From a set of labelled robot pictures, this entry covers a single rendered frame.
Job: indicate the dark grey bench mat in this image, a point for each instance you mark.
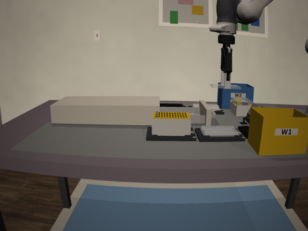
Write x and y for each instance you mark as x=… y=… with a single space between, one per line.
x=129 y=142

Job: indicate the blue open-top bin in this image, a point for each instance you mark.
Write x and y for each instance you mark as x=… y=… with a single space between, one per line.
x=224 y=95

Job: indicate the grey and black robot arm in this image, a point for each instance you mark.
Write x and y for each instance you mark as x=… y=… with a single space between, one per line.
x=229 y=12

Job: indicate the yellow open-top bin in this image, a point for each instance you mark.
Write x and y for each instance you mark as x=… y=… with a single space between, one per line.
x=278 y=131

